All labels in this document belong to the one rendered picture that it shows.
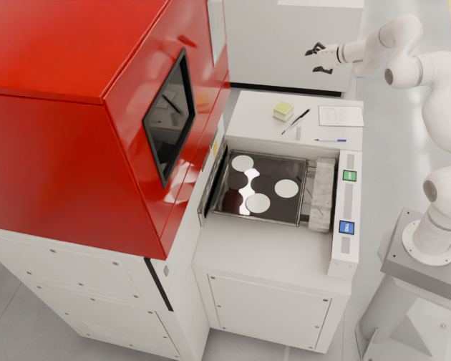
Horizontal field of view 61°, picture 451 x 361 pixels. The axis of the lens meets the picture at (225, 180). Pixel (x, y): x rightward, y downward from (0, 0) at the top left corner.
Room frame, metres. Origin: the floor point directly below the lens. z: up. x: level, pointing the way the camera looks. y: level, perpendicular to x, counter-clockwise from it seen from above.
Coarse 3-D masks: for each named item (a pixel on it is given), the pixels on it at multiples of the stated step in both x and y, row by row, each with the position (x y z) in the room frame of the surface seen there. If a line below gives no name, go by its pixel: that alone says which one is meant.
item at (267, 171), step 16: (256, 160) 1.21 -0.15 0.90; (272, 160) 1.20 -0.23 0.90; (288, 160) 1.18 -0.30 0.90; (304, 160) 1.17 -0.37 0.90; (224, 176) 1.14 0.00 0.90; (240, 176) 1.12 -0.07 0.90; (256, 176) 1.11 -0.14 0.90; (272, 176) 1.10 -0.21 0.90; (288, 176) 1.09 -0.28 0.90; (224, 192) 1.04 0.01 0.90; (240, 192) 1.03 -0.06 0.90; (256, 192) 1.02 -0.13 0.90; (272, 192) 1.01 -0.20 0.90; (224, 208) 0.96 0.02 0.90; (240, 208) 0.95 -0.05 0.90; (272, 208) 0.93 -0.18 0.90; (288, 208) 0.92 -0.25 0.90
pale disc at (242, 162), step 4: (240, 156) 1.25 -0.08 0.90; (244, 156) 1.24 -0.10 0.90; (248, 156) 1.24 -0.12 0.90; (236, 160) 1.22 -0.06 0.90; (240, 160) 1.22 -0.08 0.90; (244, 160) 1.22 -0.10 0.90; (248, 160) 1.21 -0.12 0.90; (252, 160) 1.21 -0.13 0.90; (232, 164) 1.20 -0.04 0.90; (236, 164) 1.20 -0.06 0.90; (240, 164) 1.20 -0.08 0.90; (244, 164) 1.19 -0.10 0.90; (248, 164) 1.19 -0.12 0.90; (252, 164) 1.19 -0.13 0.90; (236, 168) 1.17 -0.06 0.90; (240, 168) 1.17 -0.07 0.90; (244, 168) 1.17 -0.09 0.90; (248, 168) 1.16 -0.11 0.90
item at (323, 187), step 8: (320, 168) 1.13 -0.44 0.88; (328, 168) 1.13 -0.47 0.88; (320, 176) 1.09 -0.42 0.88; (328, 176) 1.08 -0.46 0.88; (320, 184) 1.04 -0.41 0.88; (328, 184) 1.04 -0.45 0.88; (320, 192) 1.00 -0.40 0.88; (328, 192) 0.99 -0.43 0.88; (328, 200) 0.95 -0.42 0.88; (312, 208) 0.92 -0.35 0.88
